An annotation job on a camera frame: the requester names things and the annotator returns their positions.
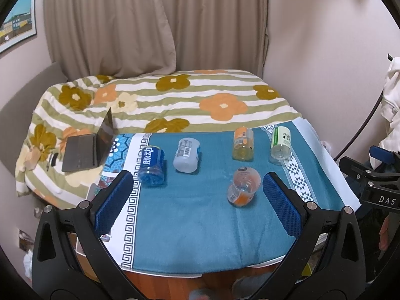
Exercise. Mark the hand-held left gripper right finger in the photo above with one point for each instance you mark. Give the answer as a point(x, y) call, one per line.
point(281, 204)

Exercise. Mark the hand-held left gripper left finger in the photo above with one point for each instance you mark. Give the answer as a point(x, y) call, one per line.
point(113, 201)

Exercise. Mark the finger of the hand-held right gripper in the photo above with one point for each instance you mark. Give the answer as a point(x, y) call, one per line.
point(354, 167)
point(379, 155)

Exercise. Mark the orange peach bottle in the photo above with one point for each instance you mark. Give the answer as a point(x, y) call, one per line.
point(245, 184)

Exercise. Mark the person's right hand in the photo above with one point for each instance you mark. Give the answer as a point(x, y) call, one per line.
point(383, 234)

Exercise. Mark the blue label bottle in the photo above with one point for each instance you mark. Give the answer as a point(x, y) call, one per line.
point(151, 165)

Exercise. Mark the grey laptop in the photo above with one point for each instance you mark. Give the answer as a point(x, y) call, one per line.
point(82, 153)

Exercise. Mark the white hanging garment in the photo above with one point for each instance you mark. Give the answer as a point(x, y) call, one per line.
point(392, 93)

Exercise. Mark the small black phone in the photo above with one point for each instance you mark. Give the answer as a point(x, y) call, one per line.
point(54, 160)

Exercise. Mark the teal patterned tablecloth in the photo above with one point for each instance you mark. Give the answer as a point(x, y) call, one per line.
point(193, 222)

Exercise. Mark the white grey bottle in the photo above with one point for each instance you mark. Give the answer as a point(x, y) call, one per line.
point(187, 154)

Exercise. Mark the white crumpled cloth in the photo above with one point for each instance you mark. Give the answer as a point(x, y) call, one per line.
point(28, 262)

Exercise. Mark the floral striped blanket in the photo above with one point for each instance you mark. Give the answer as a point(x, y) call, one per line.
point(187, 103)

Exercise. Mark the grey padded headboard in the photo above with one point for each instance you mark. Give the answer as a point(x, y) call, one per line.
point(28, 93)

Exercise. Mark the beige curtain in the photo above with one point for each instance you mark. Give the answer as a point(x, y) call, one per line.
point(106, 22)
point(218, 22)

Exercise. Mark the framed wall poster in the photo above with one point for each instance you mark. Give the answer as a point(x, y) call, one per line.
point(18, 22)

